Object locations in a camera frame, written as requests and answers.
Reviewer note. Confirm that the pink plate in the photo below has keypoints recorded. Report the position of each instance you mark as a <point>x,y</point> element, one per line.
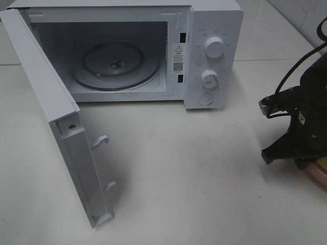
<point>316,170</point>

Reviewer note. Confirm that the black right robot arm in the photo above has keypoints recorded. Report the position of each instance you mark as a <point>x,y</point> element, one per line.
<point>309,95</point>

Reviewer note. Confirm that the white upper microwave knob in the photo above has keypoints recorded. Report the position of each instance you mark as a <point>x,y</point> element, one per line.
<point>214,47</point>

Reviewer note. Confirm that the white lower microwave knob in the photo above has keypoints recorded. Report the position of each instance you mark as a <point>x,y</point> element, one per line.
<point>209,79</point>

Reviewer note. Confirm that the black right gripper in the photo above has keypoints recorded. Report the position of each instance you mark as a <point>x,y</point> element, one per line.
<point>305,143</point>

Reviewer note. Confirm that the white microwave knob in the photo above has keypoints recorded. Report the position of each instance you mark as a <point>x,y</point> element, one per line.
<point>214,47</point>
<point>209,79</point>

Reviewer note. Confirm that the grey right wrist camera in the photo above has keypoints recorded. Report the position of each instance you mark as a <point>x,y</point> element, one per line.
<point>266,106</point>

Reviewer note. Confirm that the white microwave oven body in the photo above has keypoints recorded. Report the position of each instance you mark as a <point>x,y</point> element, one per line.
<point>176,29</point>

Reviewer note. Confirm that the round white door button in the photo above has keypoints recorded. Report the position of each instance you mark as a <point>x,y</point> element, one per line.
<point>205,99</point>

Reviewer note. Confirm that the glass microwave turntable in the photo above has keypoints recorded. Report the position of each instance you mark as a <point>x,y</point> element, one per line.
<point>115,66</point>

